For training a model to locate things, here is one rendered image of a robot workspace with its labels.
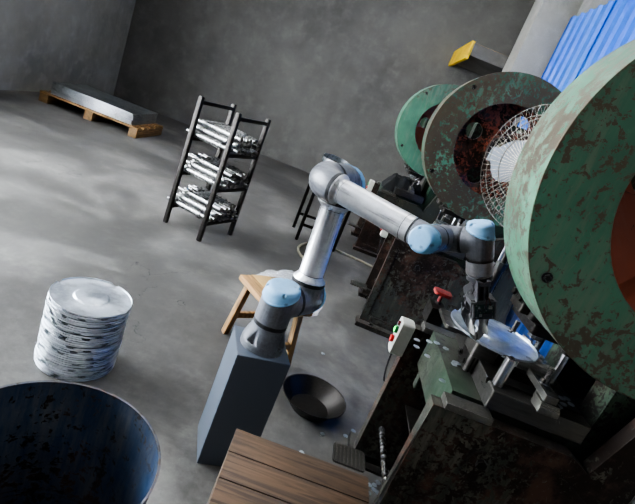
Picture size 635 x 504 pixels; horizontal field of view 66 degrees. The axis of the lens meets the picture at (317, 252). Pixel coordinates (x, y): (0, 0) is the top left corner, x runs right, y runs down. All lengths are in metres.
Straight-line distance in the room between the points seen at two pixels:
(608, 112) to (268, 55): 7.36
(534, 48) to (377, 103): 2.49
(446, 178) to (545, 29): 4.18
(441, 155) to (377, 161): 5.32
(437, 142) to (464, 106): 0.23
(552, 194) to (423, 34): 7.19
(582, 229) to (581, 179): 0.10
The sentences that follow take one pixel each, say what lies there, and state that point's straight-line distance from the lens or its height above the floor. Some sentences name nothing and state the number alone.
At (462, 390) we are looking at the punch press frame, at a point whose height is 0.65.
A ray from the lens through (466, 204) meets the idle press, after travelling 2.89.
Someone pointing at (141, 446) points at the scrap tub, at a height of 0.42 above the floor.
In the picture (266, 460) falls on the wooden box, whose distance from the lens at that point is 1.42.
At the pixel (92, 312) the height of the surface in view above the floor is 0.28.
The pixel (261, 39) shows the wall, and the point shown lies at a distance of 8.27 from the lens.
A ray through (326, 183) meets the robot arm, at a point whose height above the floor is 1.04.
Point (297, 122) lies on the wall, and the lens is 8.13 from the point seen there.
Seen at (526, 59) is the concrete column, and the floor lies 2.47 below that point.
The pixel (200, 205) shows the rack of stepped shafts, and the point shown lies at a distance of 3.65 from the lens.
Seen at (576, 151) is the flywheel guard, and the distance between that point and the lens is 1.08.
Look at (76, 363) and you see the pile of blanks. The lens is 2.02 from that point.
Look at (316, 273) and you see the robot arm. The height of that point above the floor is 0.73.
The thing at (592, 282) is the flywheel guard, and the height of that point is 1.12.
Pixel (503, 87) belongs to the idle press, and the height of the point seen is 1.63.
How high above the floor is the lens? 1.28
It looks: 17 degrees down
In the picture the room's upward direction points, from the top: 22 degrees clockwise
